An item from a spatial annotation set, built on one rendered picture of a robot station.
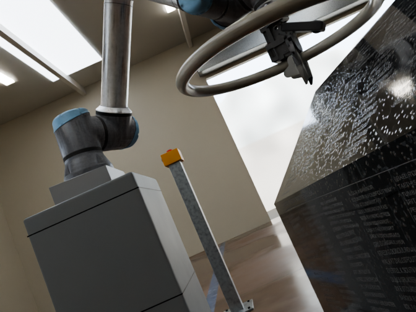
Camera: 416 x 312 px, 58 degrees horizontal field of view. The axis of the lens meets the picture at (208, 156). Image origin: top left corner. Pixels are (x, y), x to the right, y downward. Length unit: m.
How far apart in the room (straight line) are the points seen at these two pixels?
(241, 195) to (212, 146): 1.13
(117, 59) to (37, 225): 0.70
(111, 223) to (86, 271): 0.17
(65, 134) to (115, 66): 0.34
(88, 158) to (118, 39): 0.49
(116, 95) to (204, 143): 5.90
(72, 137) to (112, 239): 0.43
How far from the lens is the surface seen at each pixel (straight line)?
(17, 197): 8.49
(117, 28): 1.59
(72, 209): 1.32
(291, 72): 1.10
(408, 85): 0.46
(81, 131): 1.49
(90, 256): 1.31
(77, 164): 1.45
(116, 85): 1.58
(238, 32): 0.68
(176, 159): 2.39
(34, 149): 8.40
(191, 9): 1.10
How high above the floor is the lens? 0.62
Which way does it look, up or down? 8 degrees up
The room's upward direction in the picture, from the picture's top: 24 degrees counter-clockwise
